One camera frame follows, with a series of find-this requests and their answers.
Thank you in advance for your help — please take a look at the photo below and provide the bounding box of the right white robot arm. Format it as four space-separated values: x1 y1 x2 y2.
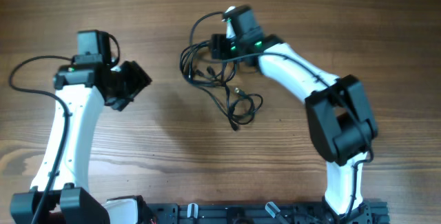
212 5 378 223

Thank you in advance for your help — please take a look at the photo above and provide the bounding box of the thick black HDMI cable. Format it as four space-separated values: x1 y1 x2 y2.
178 40 240 132

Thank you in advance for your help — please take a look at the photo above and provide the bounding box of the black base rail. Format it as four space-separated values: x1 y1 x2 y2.
144 201 390 224

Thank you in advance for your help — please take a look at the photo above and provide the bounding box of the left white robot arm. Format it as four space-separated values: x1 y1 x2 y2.
10 30 158 223

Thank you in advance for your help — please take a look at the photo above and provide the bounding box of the thin black USB cable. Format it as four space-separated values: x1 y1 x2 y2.
192 61 265 126

